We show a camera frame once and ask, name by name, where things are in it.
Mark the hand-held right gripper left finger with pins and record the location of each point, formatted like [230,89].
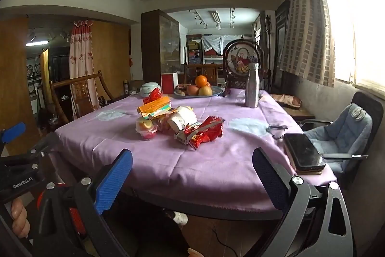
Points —
[114,181]

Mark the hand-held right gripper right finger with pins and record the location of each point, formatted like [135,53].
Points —
[270,181]

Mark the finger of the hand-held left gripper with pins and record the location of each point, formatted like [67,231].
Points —
[13,132]
[45,146]

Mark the red plastic basket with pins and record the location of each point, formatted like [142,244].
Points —
[76,221]

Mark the clear plastic jelly cup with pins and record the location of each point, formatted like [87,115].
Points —
[146,130]

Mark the blue face mask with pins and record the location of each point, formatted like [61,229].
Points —
[246,126]
[109,115]

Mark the red snack packet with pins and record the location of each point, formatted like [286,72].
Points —
[207,130]

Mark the white printed paper cup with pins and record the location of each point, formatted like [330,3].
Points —
[182,120]

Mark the person's left hand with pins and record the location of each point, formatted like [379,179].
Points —
[19,216]

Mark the brown notebook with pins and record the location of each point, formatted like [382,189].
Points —
[309,171]

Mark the black smartphone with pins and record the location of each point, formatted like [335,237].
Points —
[303,150]

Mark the wooden armchair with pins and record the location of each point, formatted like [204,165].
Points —
[81,94]

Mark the wooden side table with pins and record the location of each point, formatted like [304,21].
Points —
[300,115]

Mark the white sneaker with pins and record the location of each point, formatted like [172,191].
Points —
[180,218]

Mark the purple tablecloth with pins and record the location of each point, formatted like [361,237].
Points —
[195,166]

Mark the pink patterned cloth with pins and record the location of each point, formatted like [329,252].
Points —
[285,99]

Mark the orange yellow carton box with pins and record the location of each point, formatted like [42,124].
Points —
[153,105]

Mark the blue chair cushion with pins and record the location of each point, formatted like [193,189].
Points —
[346,130]

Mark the floral curtain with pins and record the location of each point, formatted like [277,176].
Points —
[81,58]

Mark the silver metal bottle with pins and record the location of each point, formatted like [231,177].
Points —
[252,88]

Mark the red crumpled wrapper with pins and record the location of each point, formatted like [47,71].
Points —
[153,94]

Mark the white lidded ceramic bowl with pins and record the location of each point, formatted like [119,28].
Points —
[149,88]

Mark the blue fruit plate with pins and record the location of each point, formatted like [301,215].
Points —
[216,91]

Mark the yellow apple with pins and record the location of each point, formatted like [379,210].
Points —
[205,91]

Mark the red box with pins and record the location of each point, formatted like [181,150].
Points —
[170,84]

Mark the red apple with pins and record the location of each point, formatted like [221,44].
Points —
[192,90]

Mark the orange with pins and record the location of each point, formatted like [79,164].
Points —
[201,81]

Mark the grey padded armchair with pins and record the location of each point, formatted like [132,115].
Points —
[367,103]

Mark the round decorative table screen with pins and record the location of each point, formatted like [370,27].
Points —
[237,58]

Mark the dark wooden cabinet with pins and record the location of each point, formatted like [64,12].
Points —
[159,43]

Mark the checked curtain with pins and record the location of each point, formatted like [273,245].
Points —
[306,34]

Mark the window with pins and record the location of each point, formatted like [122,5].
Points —
[361,34]

